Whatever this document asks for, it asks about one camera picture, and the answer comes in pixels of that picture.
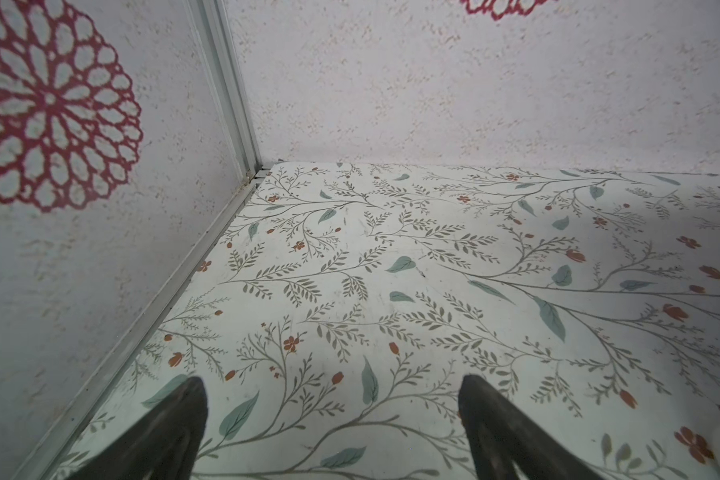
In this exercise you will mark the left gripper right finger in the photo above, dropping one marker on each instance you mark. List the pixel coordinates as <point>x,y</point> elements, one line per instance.
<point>505,442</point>

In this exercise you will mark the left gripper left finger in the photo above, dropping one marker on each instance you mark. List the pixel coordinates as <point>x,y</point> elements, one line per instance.
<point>161,445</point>

